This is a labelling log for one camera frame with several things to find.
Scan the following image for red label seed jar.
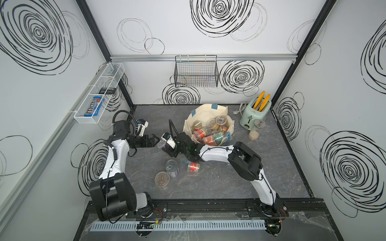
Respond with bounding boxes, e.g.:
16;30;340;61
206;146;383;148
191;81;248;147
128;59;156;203
187;162;200;173

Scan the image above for grey label seed jar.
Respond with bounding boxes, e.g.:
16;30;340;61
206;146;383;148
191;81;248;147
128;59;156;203
165;159;179;178

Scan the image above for clear brown seed jar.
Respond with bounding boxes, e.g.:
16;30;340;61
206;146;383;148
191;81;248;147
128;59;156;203
154;171;170;186

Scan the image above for clear purple seed jar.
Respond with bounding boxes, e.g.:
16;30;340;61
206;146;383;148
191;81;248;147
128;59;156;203
157;140;167;150

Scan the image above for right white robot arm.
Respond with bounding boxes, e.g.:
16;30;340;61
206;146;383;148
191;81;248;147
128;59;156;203
162;133;283;213

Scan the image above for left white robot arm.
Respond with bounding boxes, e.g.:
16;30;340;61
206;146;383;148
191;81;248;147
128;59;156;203
89;119;159;224

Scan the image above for blue candy bag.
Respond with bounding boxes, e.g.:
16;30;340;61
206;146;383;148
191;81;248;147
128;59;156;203
84;96;103;117

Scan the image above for black small device on shelf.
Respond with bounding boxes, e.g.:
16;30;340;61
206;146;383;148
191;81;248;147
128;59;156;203
99;87;117;95

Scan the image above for clear jar dark seeds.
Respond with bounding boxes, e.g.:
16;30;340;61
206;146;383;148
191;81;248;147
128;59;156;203
216;115;228;126

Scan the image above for clear plastic cup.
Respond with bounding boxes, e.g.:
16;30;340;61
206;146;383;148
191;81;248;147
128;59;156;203
248;119;266;141

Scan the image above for mint green toaster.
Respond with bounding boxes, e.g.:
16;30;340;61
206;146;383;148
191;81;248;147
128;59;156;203
239;97;271;131

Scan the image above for yellow toast slice left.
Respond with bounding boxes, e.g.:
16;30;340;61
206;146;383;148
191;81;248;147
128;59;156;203
253;91;265;109

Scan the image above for yellow toast slice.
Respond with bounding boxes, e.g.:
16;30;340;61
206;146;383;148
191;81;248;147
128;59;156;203
258;94;270;112
253;91;265;109

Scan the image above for yellow toast slice right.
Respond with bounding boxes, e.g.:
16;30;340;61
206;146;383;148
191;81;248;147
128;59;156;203
258;94;270;112

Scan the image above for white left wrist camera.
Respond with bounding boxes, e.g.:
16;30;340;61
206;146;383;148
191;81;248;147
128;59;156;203
136;119;148;137

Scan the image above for white wire wall shelf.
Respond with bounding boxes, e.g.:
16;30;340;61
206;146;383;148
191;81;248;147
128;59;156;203
74;62;125;124

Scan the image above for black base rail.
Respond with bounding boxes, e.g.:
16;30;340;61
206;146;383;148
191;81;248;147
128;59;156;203
152;198;327;218

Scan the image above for black wire wall basket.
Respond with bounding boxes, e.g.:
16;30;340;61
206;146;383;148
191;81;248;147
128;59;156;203
173;55;220;87

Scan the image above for white slotted cable duct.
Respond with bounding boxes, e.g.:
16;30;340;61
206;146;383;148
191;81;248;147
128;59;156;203
90;220;266;232

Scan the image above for black aluminium frame post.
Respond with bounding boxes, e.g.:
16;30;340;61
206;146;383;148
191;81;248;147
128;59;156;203
76;0;136;111

